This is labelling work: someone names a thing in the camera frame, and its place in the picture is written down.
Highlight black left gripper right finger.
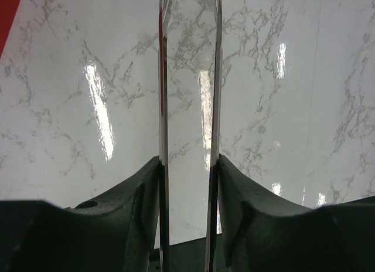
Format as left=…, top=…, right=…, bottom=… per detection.
left=218, top=155, right=374, bottom=271

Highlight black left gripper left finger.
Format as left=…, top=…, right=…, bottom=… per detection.
left=1, top=157, right=161, bottom=271

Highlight metal tongs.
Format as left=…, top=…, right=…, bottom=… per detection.
left=158, top=0, right=223, bottom=271

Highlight red chocolate box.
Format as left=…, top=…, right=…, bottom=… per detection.
left=0, top=0, right=20, bottom=55

